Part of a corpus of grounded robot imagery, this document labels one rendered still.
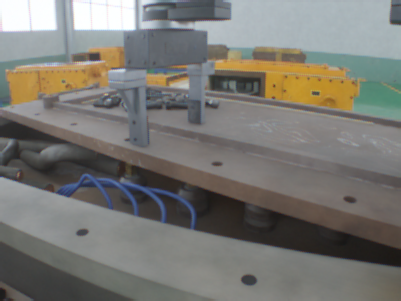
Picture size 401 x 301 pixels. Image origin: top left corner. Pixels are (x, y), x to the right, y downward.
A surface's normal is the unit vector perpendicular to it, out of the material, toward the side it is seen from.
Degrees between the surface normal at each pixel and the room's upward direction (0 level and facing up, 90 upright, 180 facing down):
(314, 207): 90
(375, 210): 0
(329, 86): 90
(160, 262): 0
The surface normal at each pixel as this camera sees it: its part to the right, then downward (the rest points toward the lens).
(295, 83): -0.34, 0.33
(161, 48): 0.82, 0.21
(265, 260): 0.00, -0.93
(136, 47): -0.58, 0.29
